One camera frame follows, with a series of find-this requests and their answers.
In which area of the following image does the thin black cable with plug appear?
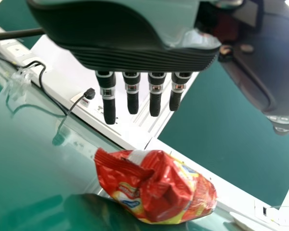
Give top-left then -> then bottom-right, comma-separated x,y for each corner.
20,61 -> 96,116

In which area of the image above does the thick black cable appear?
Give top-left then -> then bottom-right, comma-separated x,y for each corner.
0,27 -> 45,42

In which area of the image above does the white socket strip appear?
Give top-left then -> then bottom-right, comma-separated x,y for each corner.
0,20 -> 289,231

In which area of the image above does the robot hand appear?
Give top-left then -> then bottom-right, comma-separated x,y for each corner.
26,0 -> 289,136

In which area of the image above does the red biscuit packet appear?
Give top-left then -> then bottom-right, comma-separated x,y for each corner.
93,147 -> 218,225

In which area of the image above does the clear plastic cable plug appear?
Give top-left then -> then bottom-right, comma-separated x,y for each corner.
7,68 -> 32,97

